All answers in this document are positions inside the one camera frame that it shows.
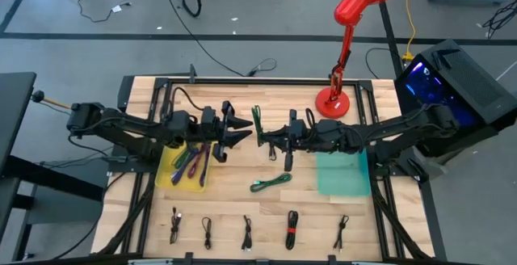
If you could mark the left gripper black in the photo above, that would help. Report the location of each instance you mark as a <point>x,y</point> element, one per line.
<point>226,135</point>

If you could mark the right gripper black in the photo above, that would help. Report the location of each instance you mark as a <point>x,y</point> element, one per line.
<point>289,162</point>

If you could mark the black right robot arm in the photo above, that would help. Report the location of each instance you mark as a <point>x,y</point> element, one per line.
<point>383,131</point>

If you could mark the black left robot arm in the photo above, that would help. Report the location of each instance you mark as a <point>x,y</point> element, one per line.
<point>121,125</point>

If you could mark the teal translucent plastic bin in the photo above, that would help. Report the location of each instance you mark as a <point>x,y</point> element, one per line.
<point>343,176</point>

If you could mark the yellow translucent plastic bin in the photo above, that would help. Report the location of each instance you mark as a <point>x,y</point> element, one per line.
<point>163,176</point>

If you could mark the black computer tower blue light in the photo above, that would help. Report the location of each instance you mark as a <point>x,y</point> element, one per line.
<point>464,79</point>

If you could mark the wooden stick black knob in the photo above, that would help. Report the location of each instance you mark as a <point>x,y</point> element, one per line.
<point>37,96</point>

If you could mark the black side table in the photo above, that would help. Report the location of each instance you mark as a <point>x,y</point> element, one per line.
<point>16,111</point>

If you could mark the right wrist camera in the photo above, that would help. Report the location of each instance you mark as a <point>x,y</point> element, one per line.
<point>303,128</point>

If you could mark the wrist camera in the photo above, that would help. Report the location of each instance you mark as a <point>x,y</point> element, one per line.
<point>208,118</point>
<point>303,128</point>

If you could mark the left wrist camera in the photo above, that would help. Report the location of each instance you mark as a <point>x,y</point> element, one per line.
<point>208,118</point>

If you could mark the black aluminium table frame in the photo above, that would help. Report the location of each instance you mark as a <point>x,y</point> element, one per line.
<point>258,81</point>

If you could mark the metal frame clamp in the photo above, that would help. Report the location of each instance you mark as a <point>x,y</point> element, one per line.
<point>193,74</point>

